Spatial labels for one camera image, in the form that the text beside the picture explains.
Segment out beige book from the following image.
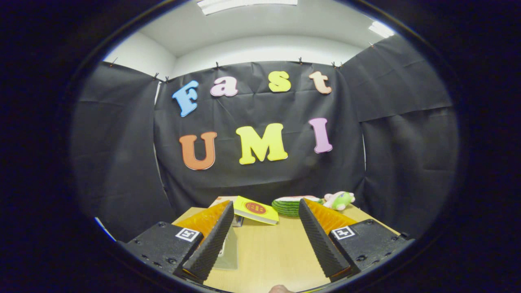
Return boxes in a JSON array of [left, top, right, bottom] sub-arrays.
[[208, 196, 241, 208]]

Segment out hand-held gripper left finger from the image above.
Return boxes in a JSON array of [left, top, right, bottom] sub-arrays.
[[117, 200, 235, 284]]

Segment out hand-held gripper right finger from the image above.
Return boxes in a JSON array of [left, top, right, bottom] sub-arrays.
[[298, 198, 416, 282]]

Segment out small ceiling light panel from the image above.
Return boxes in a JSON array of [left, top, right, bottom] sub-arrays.
[[368, 21, 396, 39]]

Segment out watermelon slice plush toy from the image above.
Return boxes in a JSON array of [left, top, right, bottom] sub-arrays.
[[271, 196, 324, 217]]

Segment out large ceiling light panel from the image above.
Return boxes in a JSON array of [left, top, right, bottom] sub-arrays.
[[197, 0, 298, 16]]

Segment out yellow book with red circle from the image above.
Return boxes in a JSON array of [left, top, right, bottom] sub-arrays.
[[233, 196, 280, 225]]

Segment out pink and green plush toy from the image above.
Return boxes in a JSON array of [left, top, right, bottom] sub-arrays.
[[322, 191, 356, 211]]

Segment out pale green fabric storage box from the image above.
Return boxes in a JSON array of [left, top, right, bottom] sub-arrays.
[[212, 226, 239, 270]]

